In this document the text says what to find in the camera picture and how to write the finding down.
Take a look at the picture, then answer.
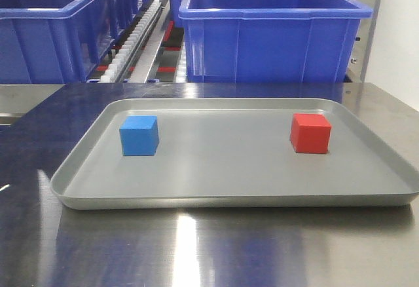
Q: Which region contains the white roller conveyor rail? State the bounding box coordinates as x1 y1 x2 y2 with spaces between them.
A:
98 0 162 83

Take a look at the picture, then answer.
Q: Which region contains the grey metal tray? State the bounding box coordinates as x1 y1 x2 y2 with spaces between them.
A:
51 98 418 210

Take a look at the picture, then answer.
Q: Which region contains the steel shelf upright post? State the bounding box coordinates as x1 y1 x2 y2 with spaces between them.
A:
346 0 380 83

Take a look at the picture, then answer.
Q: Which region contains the blue cube block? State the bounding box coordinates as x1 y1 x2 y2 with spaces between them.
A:
119 115 159 156

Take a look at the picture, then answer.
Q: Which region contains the blue plastic bin left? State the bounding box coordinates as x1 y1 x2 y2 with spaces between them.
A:
1 0 138 85

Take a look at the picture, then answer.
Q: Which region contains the blue plastic bin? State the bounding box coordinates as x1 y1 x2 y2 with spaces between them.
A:
1 0 138 85
179 0 373 83

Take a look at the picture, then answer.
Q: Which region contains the blue plastic bin right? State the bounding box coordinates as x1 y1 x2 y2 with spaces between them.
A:
179 0 373 83

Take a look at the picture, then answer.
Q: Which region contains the red cube block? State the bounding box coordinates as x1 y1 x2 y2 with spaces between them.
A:
289 113 332 154

